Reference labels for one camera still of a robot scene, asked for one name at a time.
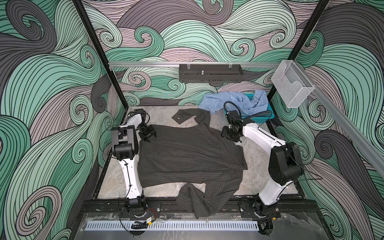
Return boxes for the teal plastic basket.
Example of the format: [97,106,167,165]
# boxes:
[224,93,274,127]

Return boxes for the black corner post left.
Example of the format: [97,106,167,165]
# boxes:
[72,0,129,110]

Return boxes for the white slotted cable duct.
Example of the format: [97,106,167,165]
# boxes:
[85,220,259,232]

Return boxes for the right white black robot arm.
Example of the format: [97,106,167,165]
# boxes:
[222,101,307,216]

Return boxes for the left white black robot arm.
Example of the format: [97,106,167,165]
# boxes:
[111,109,156,212]

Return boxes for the light blue shirt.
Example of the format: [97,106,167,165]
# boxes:
[199,90,269,116]

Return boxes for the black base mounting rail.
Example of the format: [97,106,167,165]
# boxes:
[80,195,320,219]

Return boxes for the black corner post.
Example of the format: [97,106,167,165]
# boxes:
[266,0,331,102]
[72,0,129,110]

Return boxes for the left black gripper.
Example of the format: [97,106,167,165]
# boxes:
[137,124,156,141]

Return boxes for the aluminium rail right wall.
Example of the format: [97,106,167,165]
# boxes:
[296,63,384,176]

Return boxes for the aluminium horizontal rail back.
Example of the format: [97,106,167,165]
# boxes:
[108,61,280,69]

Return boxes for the black corner post right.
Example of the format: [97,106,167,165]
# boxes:
[266,0,331,102]

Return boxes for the dark grey pinstriped shirt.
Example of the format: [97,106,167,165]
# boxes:
[138,108,248,218]

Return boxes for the black perforated metal tray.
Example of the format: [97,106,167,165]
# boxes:
[179,65,244,85]

